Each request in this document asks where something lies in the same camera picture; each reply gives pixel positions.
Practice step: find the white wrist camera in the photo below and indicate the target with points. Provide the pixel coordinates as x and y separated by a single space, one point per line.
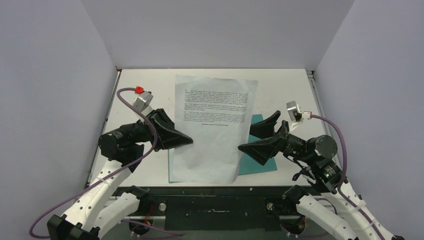
143 98
296 114

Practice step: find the teal plastic folder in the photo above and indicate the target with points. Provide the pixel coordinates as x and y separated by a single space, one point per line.
213 157

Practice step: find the white paper sheet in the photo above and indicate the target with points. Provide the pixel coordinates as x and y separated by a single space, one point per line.
216 113

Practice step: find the aluminium frame rail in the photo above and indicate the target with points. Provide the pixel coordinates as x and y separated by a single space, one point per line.
330 128

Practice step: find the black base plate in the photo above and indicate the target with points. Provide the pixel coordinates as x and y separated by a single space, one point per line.
217 208

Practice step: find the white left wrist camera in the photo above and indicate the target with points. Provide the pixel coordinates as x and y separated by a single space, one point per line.
143 98

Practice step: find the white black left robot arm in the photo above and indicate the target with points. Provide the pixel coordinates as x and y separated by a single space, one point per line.
88 218

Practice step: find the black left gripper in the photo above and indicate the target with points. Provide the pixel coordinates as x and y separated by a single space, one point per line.
168 135

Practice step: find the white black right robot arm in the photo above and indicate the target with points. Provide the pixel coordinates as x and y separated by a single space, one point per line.
323 163

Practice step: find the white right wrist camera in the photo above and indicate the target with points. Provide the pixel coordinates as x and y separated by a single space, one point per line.
296 114

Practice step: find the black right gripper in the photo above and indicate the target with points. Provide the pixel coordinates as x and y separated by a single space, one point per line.
282 138

